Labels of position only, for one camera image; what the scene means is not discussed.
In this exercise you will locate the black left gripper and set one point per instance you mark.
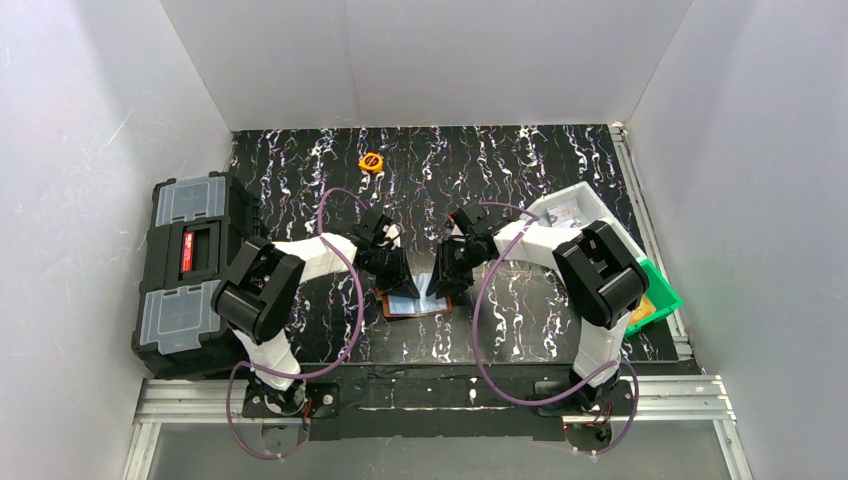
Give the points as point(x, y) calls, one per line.
point(392, 266)

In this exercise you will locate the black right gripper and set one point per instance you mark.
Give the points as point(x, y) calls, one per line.
point(452, 263)

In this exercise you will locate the white card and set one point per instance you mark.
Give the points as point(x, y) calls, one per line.
point(566, 215)

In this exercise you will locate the gold card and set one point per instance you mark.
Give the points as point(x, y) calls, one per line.
point(645, 310)

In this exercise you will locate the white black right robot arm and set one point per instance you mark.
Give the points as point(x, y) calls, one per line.
point(604, 283)

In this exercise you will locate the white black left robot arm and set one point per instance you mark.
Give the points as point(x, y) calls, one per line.
point(257, 292)

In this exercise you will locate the orange round cap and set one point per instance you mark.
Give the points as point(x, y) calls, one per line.
point(371, 163)

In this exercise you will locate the white plastic bin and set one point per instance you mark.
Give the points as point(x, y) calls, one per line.
point(592, 209)

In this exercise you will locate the black toolbox with clear lids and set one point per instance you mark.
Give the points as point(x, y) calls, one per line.
point(197, 227)

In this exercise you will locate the green plastic bin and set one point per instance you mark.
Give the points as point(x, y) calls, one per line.
point(661, 293)

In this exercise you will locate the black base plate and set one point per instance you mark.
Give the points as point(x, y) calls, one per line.
point(430, 402)

